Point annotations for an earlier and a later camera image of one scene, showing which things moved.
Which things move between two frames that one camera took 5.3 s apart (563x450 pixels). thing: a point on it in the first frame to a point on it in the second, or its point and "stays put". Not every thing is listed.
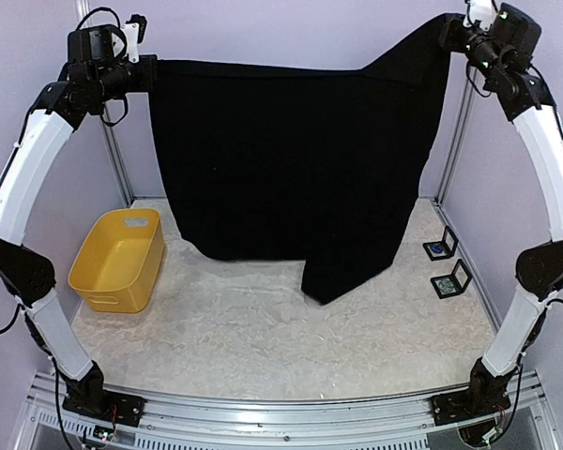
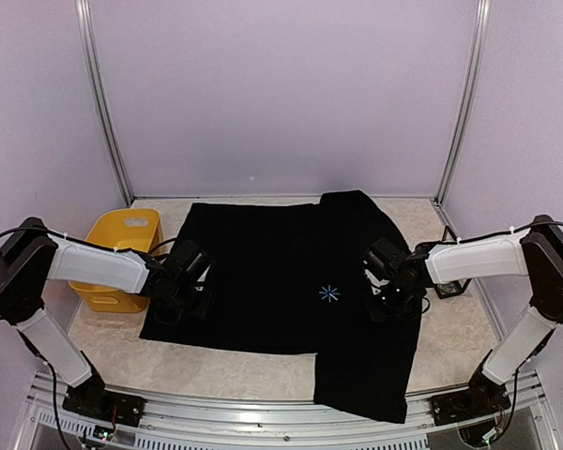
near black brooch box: [452, 284] stays put
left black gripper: [148, 81] to [204, 307]
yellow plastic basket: [118, 263] stays put
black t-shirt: [326, 166] to [291, 277]
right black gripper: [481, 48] to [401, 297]
